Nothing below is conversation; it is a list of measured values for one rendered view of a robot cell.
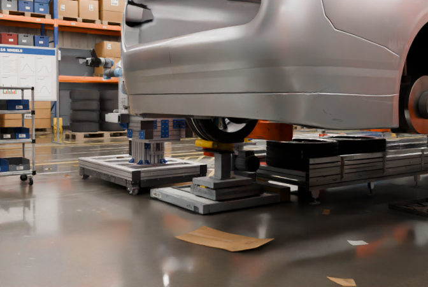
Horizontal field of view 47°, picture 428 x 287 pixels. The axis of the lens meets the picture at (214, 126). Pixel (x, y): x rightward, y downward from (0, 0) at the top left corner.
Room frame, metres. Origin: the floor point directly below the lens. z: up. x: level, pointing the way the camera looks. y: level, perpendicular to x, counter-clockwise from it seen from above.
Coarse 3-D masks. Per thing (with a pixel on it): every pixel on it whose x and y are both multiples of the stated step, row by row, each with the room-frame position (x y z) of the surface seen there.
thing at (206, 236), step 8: (192, 232) 3.18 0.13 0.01; (200, 232) 3.18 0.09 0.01; (208, 232) 3.18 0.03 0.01; (216, 232) 3.18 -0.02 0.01; (224, 232) 3.19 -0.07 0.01; (184, 240) 3.01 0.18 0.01; (192, 240) 3.02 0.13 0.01; (200, 240) 3.02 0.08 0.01; (208, 240) 3.02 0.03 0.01; (216, 240) 3.02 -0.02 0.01; (224, 240) 3.01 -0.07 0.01; (232, 240) 3.01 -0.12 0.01; (240, 240) 3.01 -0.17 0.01; (248, 240) 3.01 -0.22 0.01; (256, 240) 3.00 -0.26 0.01; (264, 240) 2.96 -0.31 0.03; (224, 248) 2.83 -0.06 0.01; (232, 248) 2.84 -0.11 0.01; (240, 248) 2.83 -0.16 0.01; (248, 248) 2.79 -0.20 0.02
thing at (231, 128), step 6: (210, 120) 3.88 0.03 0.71; (222, 120) 4.18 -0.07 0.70; (216, 126) 3.91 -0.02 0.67; (222, 126) 4.20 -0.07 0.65; (228, 126) 4.24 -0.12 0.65; (234, 126) 4.17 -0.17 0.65; (240, 126) 4.12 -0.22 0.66; (222, 132) 3.95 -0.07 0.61; (228, 132) 3.98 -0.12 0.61; (234, 132) 4.02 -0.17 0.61
